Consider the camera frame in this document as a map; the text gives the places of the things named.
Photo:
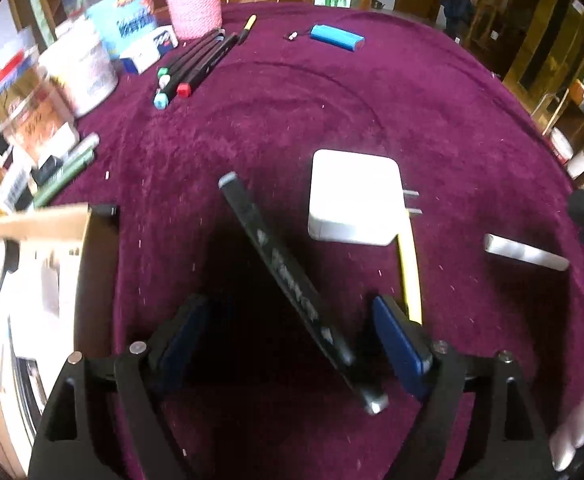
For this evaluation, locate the person's right hand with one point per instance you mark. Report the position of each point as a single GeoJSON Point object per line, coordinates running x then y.
{"type": "Point", "coordinates": [579, 425]}

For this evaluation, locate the wooden shelf unit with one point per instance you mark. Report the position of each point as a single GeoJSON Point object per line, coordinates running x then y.
{"type": "Point", "coordinates": [547, 50]}

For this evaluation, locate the blue and white carton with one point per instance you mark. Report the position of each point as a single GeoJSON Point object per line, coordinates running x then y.
{"type": "Point", "coordinates": [149, 52]}

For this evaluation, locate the cardboard box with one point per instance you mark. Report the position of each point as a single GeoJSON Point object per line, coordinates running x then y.
{"type": "Point", "coordinates": [96, 270]}

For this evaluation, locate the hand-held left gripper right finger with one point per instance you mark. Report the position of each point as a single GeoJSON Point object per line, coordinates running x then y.
{"type": "Point", "coordinates": [402, 345]}

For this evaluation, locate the black marker green cap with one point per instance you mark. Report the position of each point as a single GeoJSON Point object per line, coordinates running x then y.
{"type": "Point", "coordinates": [164, 81]}

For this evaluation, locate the black marker white cap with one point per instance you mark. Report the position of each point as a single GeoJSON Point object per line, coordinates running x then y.
{"type": "Point", "coordinates": [163, 71]}

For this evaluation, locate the white plug adapter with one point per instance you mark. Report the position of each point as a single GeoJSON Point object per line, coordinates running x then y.
{"type": "Point", "coordinates": [354, 195]}

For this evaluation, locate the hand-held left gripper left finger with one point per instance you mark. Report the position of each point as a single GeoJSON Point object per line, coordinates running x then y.
{"type": "Point", "coordinates": [184, 345]}

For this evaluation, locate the blue labelled snack container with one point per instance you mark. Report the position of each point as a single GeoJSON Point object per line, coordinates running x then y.
{"type": "Point", "coordinates": [116, 10]}

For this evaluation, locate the yellow and black pen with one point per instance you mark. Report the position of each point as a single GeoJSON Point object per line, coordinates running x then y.
{"type": "Point", "coordinates": [247, 29]}

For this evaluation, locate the black marker with grey cap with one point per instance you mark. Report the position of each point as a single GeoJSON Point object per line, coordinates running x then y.
{"type": "Point", "coordinates": [292, 290]}

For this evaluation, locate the black marker red cap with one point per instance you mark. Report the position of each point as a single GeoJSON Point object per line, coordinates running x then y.
{"type": "Point", "coordinates": [184, 90]}

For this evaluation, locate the white bucket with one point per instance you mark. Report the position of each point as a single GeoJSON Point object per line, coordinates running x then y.
{"type": "Point", "coordinates": [562, 145]}

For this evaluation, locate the group of black markers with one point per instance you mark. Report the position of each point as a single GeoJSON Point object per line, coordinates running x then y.
{"type": "Point", "coordinates": [160, 100]}

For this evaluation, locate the pink woven basket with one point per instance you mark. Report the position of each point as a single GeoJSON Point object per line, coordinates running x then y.
{"type": "Point", "coordinates": [194, 0]}

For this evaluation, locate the pale flat ruler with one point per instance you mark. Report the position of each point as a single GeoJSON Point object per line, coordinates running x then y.
{"type": "Point", "coordinates": [527, 252]}

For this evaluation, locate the white plastic tub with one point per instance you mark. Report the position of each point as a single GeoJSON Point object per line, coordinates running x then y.
{"type": "Point", "coordinates": [84, 70]}

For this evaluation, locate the clear food jar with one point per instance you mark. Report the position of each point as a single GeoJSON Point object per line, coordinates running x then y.
{"type": "Point", "coordinates": [31, 115]}

